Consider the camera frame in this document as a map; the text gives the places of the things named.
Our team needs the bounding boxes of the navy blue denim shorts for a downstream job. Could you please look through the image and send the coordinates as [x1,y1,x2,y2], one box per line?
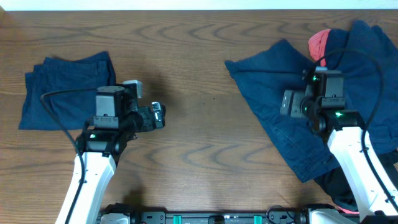
[225,21,397,182]

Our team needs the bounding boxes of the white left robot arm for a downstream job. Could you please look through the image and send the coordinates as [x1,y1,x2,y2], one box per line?
[57,80,165,223]

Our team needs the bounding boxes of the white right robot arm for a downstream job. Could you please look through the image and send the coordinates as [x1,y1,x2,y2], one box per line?
[280,67,397,223]

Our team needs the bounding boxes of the red cloth garment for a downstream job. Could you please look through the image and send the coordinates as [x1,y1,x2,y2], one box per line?
[308,29,331,61]

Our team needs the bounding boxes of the folded navy blue shorts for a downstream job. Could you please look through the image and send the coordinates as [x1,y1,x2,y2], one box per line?
[19,52,116,131]

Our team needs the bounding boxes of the black printed shirt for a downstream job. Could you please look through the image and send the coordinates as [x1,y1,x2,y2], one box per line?
[314,150,397,213]

